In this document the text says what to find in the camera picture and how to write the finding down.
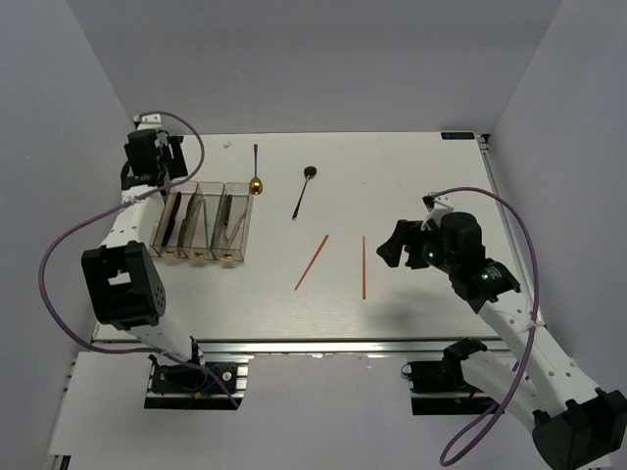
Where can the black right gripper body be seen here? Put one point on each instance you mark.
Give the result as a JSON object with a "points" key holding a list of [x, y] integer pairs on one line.
{"points": [[435, 255]]}

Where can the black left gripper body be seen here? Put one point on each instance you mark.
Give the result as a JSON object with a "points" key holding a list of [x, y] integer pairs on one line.
{"points": [[174, 165]]}

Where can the orange chopstick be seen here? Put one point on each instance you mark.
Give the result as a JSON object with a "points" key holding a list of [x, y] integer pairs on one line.
{"points": [[311, 262], [364, 268]]}

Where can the blue knife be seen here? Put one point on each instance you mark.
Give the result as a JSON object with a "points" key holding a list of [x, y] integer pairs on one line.
{"points": [[172, 218]]}

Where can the black knife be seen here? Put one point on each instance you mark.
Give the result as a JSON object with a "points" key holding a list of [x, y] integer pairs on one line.
{"points": [[189, 222]]}

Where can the black handled fork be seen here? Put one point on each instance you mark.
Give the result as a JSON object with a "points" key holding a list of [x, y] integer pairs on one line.
{"points": [[227, 211]]}

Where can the gold spoon purple handle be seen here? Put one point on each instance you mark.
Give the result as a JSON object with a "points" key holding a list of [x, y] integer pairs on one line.
{"points": [[256, 186]]}

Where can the silver fork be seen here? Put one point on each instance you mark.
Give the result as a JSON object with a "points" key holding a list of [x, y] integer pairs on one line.
{"points": [[233, 240]]}

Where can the black spoon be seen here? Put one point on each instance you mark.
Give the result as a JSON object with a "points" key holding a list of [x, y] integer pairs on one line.
{"points": [[309, 172]]}

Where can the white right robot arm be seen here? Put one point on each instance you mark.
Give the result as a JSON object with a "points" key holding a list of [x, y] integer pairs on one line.
{"points": [[572, 421]]}

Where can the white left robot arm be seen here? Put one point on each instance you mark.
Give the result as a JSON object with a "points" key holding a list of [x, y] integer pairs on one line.
{"points": [[123, 283]]}

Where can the clear container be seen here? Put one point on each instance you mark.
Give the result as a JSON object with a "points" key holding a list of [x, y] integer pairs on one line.
{"points": [[242, 200], [171, 251], [197, 250]]}

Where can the blue label right corner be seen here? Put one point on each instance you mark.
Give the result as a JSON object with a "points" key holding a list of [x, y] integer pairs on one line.
{"points": [[457, 135]]}

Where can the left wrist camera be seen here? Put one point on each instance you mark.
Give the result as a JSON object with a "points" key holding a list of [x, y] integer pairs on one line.
{"points": [[152, 121]]}

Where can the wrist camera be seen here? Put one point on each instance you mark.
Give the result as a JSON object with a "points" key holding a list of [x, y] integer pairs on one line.
{"points": [[437, 208], [152, 121]]}

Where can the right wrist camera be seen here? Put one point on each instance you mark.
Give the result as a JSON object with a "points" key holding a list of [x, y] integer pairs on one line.
{"points": [[437, 208]]}

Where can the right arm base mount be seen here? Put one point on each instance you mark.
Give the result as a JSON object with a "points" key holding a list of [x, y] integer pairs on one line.
{"points": [[437, 387]]}

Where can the aluminium table frame rail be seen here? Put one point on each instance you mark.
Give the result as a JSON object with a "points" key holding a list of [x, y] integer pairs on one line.
{"points": [[365, 183]]}

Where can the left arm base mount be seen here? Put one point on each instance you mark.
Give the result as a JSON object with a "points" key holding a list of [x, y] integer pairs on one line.
{"points": [[175, 387]]}

